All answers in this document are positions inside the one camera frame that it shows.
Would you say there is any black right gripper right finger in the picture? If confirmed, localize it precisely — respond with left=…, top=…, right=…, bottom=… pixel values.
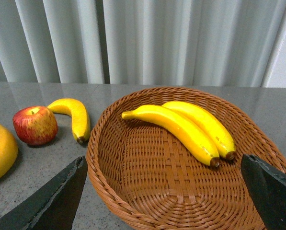
left=241, top=154, right=286, bottom=230

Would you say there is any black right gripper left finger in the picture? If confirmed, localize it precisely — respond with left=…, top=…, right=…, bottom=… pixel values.
left=0, top=156, right=88, bottom=230

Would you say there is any large yellow banana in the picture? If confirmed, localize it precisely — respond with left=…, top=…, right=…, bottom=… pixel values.
left=0, top=124, right=18, bottom=178

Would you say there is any red yellow apple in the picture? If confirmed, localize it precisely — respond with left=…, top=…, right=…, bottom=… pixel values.
left=12, top=106, right=58, bottom=146

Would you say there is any rear banana in basket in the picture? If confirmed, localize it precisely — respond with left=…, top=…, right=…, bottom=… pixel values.
left=162, top=101, right=236, bottom=160

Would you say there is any banana in basket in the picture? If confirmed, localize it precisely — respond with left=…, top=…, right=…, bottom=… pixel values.
left=121, top=104, right=220, bottom=168
left=162, top=101, right=236, bottom=160

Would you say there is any small curved yellow banana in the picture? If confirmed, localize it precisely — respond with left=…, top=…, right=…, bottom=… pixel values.
left=47, top=98, right=91, bottom=144

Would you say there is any right brown wicker basket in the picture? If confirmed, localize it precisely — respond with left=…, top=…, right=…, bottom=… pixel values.
left=86, top=87, right=286, bottom=230

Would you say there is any front banana in basket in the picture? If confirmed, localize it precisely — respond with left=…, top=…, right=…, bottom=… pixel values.
left=121, top=104, right=220, bottom=168

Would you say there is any white pleated curtain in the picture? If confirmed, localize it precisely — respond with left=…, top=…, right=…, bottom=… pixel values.
left=0, top=0, right=286, bottom=88

